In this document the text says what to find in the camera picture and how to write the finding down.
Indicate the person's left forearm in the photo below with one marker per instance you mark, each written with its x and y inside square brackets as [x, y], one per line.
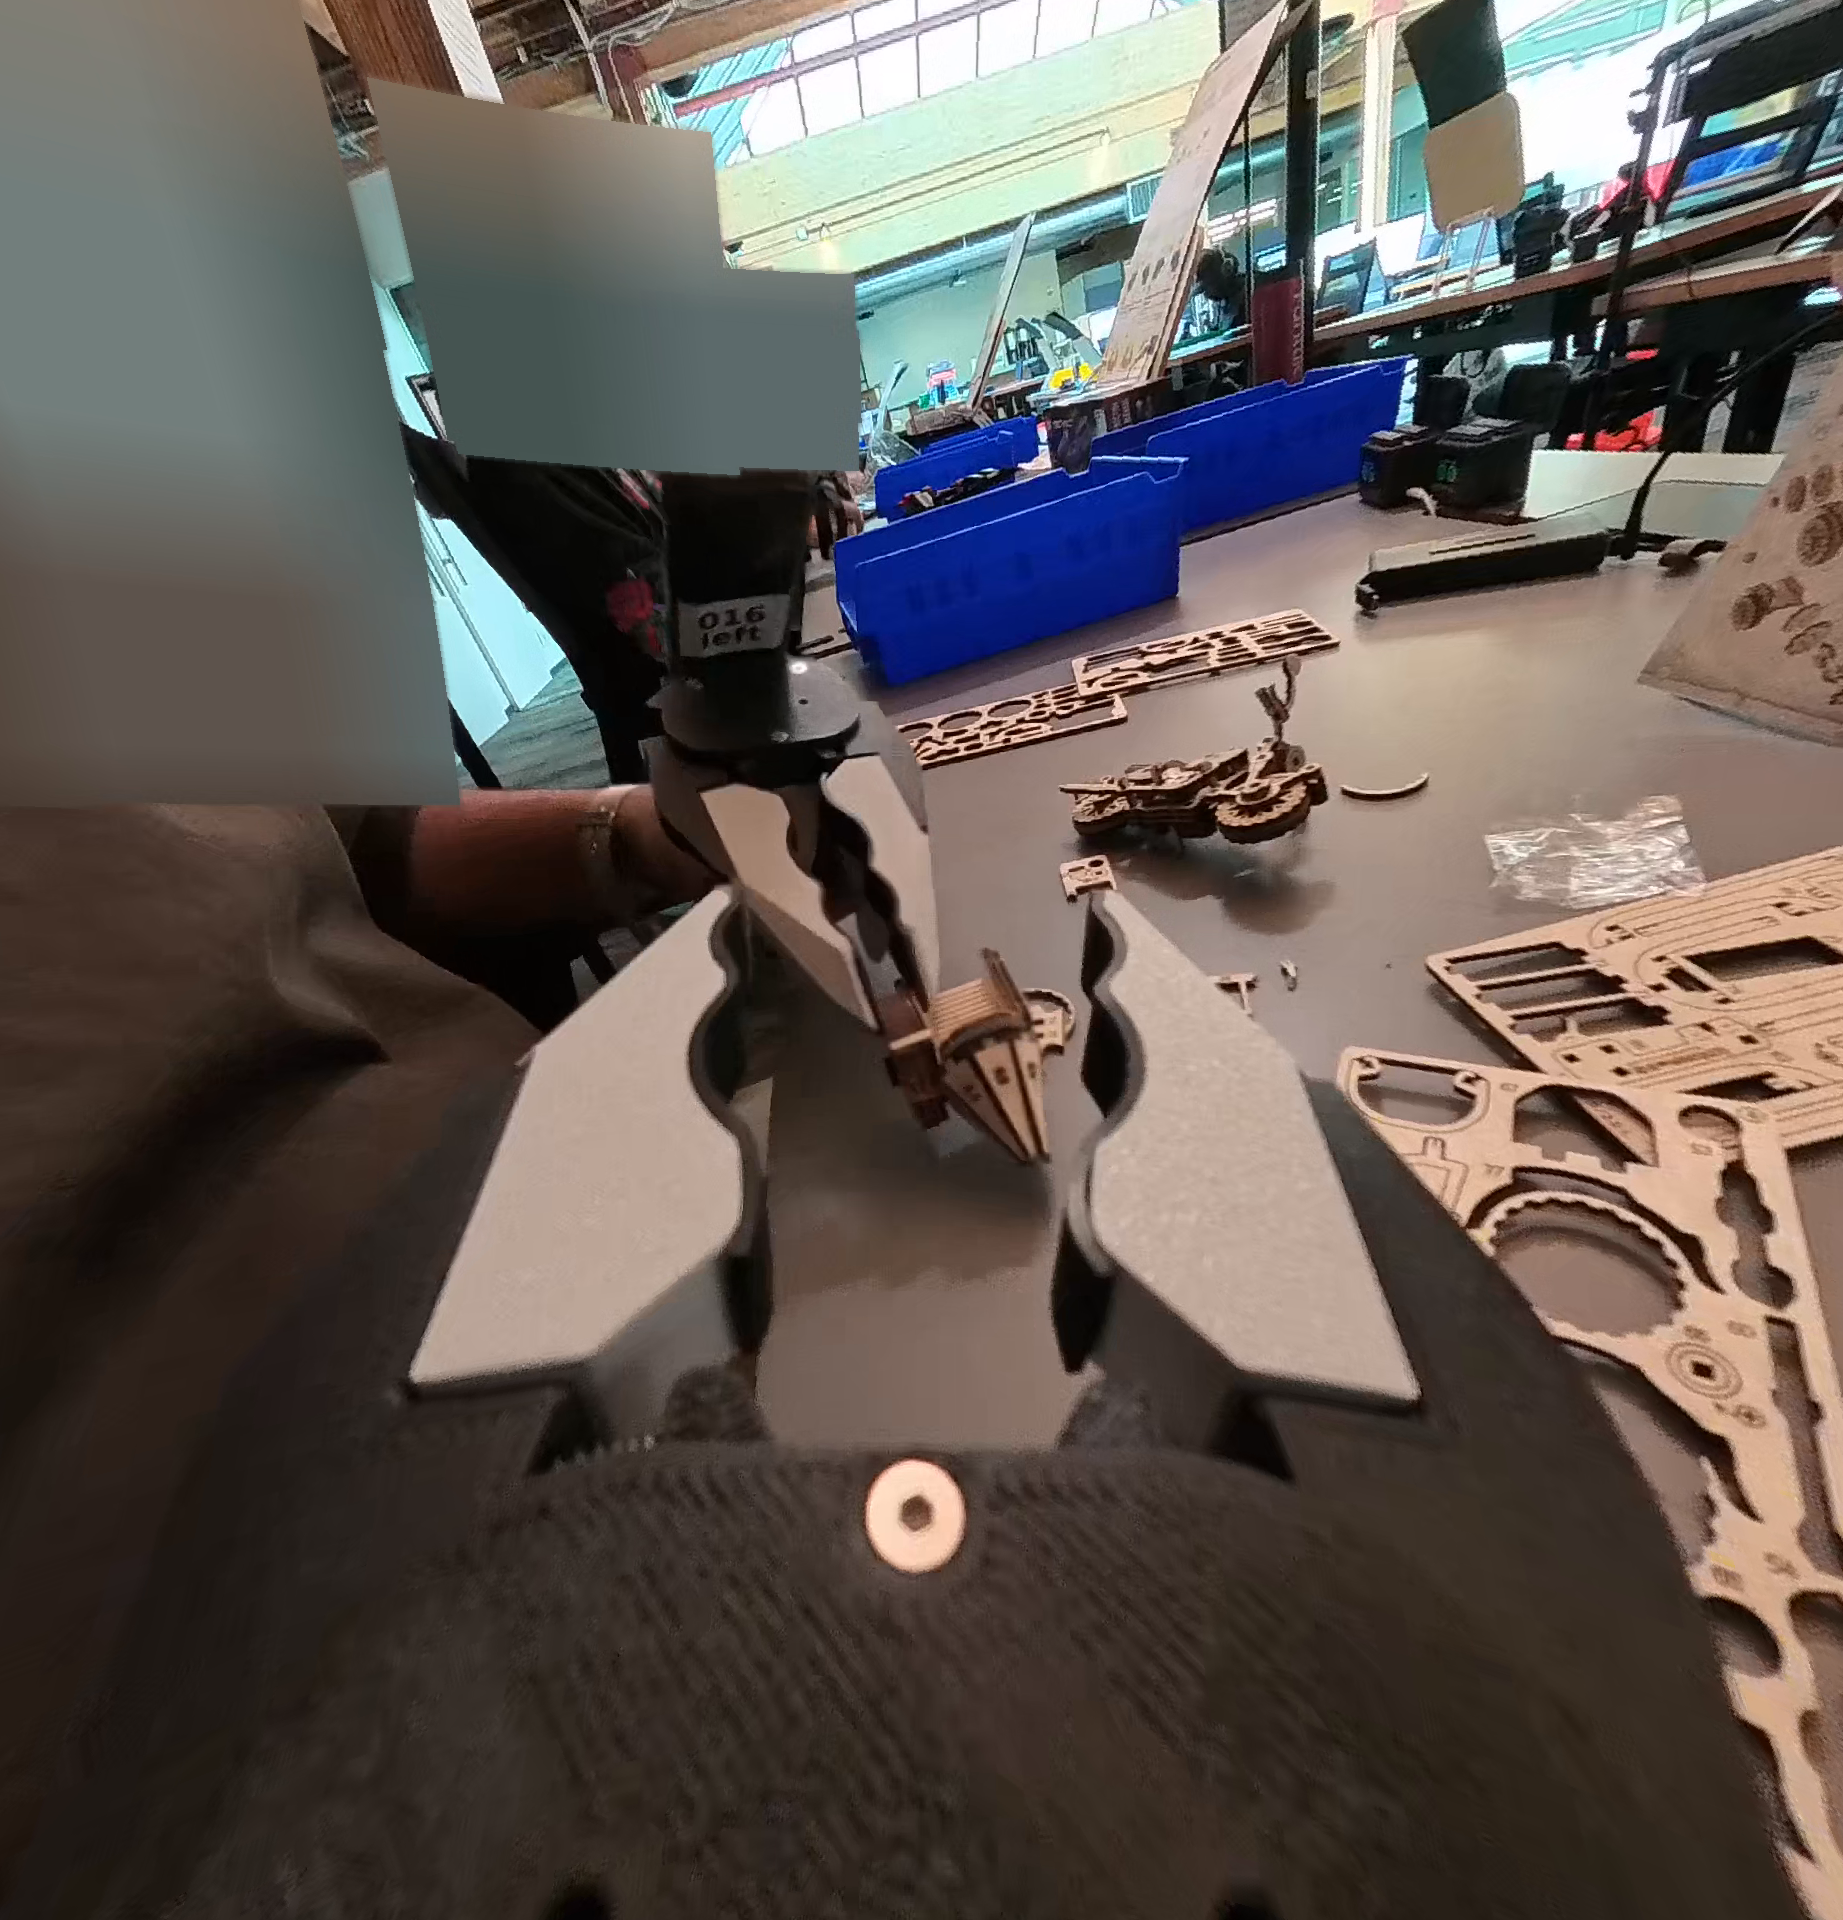
[501, 863]

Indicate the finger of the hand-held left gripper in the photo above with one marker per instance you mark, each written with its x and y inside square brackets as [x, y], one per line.
[899, 840]
[779, 870]

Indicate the leaning wooden board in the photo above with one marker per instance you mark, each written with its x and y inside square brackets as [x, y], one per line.
[1177, 254]

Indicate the round slotted wooden piece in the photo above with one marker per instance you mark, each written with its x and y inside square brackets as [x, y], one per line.
[1057, 1017]

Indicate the black stand pole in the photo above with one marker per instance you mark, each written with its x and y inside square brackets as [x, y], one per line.
[1300, 151]

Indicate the person's brown shirt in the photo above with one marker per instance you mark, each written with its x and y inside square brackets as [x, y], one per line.
[187, 1124]

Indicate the curved wooden piece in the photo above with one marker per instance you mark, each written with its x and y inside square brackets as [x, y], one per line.
[1386, 791]

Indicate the paper instruction booklet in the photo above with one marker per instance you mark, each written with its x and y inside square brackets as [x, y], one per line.
[1792, 601]

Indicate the blue plastic bin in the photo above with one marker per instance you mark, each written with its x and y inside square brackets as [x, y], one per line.
[1013, 601]
[953, 458]
[1282, 451]

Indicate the black battery charger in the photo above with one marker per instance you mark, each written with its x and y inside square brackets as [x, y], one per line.
[1402, 473]
[1492, 451]

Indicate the clear plastic bag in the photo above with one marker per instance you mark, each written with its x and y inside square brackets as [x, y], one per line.
[1596, 854]

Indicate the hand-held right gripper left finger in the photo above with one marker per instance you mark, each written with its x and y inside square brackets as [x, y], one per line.
[593, 1201]

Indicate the wooden cart body assembly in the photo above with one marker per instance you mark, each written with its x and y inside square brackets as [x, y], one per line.
[997, 1065]

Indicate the wooden motorcycle model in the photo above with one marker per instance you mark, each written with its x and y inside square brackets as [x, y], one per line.
[1193, 802]

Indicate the cream and black hanging panel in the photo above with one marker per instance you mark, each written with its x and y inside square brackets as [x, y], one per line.
[1470, 164]

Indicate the wooden sheet with rectangular cutouts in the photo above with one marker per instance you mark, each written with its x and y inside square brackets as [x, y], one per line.
[1462, 961]

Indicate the black power strip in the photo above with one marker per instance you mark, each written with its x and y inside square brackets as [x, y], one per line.
[1476, 563]

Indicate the small square wooden piece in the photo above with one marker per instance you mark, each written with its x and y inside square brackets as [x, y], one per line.
[1087, 878]

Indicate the wooden sheet with gear cutout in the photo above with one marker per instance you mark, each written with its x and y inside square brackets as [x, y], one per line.
[1776, 1290]

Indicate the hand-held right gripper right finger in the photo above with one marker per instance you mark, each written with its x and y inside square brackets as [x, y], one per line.
[1236, 1201]

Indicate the grey desk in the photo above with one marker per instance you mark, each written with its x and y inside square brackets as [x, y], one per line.
[1462, 704]

